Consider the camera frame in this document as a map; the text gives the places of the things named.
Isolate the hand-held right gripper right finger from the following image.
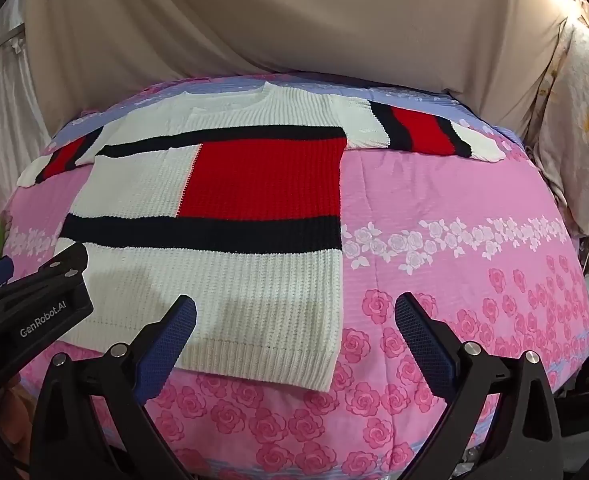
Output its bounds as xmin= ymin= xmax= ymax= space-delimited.
xmin=395 ymin=291 xmax=565 ymax=480

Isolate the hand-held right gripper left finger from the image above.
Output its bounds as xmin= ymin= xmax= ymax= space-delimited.
xmin=27 ymin=294 xmax=198 ymax=480

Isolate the white red navy knit sweater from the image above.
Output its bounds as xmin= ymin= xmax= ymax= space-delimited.
xmin=17 ymin=82 xmax=505 ymax=393

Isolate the pink floral blanket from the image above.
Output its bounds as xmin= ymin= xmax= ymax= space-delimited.
xmin=2 ymin=72 xmax=589 ymax=480

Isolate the white curtain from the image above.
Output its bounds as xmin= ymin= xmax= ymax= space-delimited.
xmin=0 ymin=20 xmax=50 ymax=211

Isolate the pale floral printed cloth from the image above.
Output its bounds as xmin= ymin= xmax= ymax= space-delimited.
xmin=525 ymin=0 xmax=589 ymax=236

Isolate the beige backdrop cloth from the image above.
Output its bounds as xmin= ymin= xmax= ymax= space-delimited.
xmin=24 ymin=0 xmax=575 ymax=136

